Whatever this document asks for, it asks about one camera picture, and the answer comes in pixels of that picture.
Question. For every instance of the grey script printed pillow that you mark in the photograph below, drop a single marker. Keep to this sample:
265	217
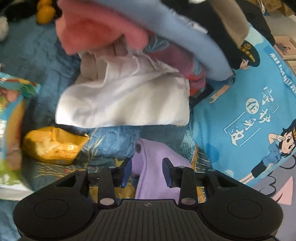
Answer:
284	185

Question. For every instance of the pale beige pink garment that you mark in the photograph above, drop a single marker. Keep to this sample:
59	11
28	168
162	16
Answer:
92	64

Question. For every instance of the blue deer printed quilt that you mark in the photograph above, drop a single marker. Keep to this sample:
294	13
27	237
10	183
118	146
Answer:
34	58

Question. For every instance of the black and yellow plush toy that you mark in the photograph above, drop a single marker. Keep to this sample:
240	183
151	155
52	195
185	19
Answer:
46	14

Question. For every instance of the colourful snack packet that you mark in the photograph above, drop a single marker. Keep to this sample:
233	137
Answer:
13	115

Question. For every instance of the white folded garment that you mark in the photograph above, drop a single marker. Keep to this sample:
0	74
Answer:
120	102

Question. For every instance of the yellow snack packet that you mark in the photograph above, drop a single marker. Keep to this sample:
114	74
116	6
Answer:
53	143

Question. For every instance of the light blue garment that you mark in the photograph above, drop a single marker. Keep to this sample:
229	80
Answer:
185	39

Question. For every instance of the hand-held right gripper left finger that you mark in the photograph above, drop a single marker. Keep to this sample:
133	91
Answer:
126	172

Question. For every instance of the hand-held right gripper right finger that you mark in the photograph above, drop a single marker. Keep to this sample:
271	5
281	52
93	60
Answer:
166	173

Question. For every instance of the picture frame with blue figure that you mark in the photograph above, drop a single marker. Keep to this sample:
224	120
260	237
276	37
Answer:
285	47

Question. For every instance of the coral pink garment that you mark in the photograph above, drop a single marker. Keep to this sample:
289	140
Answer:
92	25

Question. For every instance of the purple sweater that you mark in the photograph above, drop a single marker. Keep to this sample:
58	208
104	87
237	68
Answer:
152	162

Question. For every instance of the pink teal floral garment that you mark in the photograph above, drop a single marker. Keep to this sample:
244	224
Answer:
171	55

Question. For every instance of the pale picture frame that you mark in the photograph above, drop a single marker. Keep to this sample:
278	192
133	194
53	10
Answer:
291	67

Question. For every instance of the blue cartoon printed pillow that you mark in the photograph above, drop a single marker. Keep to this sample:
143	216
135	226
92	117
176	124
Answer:
242	115

